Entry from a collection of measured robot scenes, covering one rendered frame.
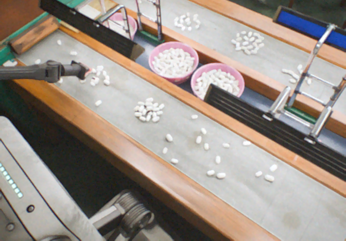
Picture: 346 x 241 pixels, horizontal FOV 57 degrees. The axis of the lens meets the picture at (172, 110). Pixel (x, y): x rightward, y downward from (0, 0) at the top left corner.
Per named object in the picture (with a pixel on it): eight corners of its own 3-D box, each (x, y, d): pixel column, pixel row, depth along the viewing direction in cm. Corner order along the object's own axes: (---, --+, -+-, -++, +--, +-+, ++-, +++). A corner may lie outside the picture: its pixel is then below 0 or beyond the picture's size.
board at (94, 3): (76, 33, 185) (76, 32, 184) (59, 23, 191) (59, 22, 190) (115, 4, 200) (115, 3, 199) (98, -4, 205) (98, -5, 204)
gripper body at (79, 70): (74, 59, 156) (63, 59, 149) (89, 68, 152) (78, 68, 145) (71, 71, 158) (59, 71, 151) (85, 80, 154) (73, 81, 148)
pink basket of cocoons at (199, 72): (224, 123, 158) (226, 112, 150) (180, 98, 167) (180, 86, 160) (250, 89, 169) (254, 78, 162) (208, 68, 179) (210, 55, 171)
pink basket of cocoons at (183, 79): (191, 93, 169) (191, 82, 161) (143, 83, 174) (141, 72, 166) (202, 58, 184) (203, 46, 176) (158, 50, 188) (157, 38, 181)
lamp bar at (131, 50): (133, 62, 133) (131, 49, 127) (38, 8, 156) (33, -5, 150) (145, 51, 137) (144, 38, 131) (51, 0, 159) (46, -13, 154)
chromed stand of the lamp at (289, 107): (318, 130, 154) (361, 67, 117) (281, 110, 161) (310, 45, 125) (333, 104, 162) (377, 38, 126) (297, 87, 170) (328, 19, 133)
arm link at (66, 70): (62, 78, 143) (63, 65, 141) (51, 74, 146) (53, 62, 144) (73, 77, 149) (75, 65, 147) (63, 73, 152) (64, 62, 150)
